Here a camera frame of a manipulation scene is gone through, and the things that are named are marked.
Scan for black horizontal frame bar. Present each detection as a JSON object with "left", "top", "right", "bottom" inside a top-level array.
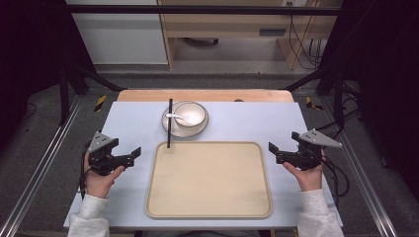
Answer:
[{"left": 65, "top": 4, "right": 342, "bottom": 16}]

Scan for white cabinet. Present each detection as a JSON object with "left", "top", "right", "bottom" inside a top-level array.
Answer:
[{"left": 65, "top": 0, "right": 169, "bottom": 65}]

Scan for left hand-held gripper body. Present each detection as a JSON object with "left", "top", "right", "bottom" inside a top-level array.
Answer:
[{"left": 87, "top": 130, "right": 134, "bottom": 177}]

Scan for cream plate with brown rim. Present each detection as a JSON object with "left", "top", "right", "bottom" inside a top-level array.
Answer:
[{"left": 160, "top": 101, "right": 210, "bottom": 138}]

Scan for person's right hand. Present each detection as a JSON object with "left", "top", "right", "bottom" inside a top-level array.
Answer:
[{"left": 283, "top": 148, "right": 327, "bottom": 193}]

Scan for aluminium floor rail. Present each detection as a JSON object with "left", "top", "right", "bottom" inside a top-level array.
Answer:
[
  {"left": 319, "top": 95, "right": 399, "bottom": 237},
  {"left": 0, "top": 95, "right": 84, "bottom": 237}
]

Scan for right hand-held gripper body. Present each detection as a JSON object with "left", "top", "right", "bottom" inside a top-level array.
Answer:
[{"left": 283, "top": 128, "right": 344, "bottom": 172}]

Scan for white ceramic spoon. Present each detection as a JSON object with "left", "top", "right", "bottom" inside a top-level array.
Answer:
[{"left": 165, "top": 113, "right": 190, "bottom": 124}]

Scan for white bowl with brown rim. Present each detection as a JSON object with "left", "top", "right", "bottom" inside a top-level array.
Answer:
[{"left": 173, "top": 102, "right": 208, "bottom": 129}]

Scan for right hand-held gripper black cable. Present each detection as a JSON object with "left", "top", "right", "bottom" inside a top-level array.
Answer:
[{"left": 320, "top": 153, "right": 351, "bottom": 198}]

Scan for black floor cables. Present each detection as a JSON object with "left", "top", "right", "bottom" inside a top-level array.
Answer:
[{"left": 315, "top": 81, "right": 364, "bottom": 141}]

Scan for black chopsticks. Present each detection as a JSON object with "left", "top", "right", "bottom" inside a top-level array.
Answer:
[{"left": 166, "top": 98, "right": 174, "bottom": 149}]

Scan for light wooden desk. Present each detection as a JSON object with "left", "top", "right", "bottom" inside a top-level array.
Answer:
[{"left": 157, "top": 0, "right": 344, "bottom": 71}]

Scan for hand-held gripper black cable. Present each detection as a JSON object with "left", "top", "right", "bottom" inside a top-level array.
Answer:
[
  {"left": 77, "top": 140, "right": 92, "bottom": 200},
  {"left": 320, "top": 153, "right": 351, "bottom": 198}
]

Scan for hanging black cables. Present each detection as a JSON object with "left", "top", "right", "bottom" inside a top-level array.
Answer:
[{"left": 287, "top": 1, "right": 323, "bottom": 71}]

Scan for left hand-held gripper black cable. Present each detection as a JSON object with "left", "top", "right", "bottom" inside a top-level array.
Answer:
[{"left": 77, "top": 140, "right": 92, "bottom": 200}]

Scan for beige rectangular tray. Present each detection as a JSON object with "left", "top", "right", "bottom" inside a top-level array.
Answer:
[{"left": 144, "top": 141, "right": 273, "bottom": 220}]

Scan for black metal stand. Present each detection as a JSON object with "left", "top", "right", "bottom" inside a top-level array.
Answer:
[
  {"left": 280, "top": 64, "right": 346, "bottom": 128},
  {"left": 58, "top": 61, "right": 125, "bottom": 126}
]

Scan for person's left hand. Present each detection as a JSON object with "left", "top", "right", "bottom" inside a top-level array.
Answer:
[{"left": 83, "top": 151, "right": 126, "bottom": 199}]

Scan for yellow black floor tape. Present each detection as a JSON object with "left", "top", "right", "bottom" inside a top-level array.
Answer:
[
  {"left": 94, "top": 95, "right": 108, "bottom": 113},
  {"left": 304, "top": 96, "right": 324, "bottom": 112}
]

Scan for black curtain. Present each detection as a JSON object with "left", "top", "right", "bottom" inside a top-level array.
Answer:
[
  {"left": 315, "top": 0, "right": 419, "bottom": 200},
  {"left": 0, "top": 0, "right": 97, "bottom": 149}
]

